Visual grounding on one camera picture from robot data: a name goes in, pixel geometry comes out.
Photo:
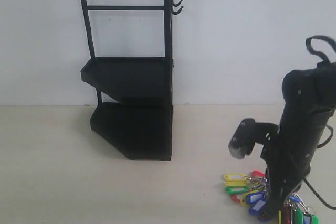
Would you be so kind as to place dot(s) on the colourful key tag bunch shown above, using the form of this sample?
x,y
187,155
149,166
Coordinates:
x,y
252,191

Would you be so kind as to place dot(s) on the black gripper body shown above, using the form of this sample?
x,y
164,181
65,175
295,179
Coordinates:
x,y
288,160

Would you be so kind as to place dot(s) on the black curved metal hook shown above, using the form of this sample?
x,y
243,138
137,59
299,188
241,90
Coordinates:
x,y
178,11
177,4

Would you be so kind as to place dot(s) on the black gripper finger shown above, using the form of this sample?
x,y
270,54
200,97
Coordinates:
x,y
271,207

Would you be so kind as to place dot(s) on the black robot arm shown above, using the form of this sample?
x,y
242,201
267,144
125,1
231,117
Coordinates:
x,y
309,97

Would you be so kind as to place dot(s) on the black two-tier metal rack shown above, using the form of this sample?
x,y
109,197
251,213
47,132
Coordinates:
x,y
135,109

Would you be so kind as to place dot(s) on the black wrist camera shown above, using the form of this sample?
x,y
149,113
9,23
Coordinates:
x,y
248,133

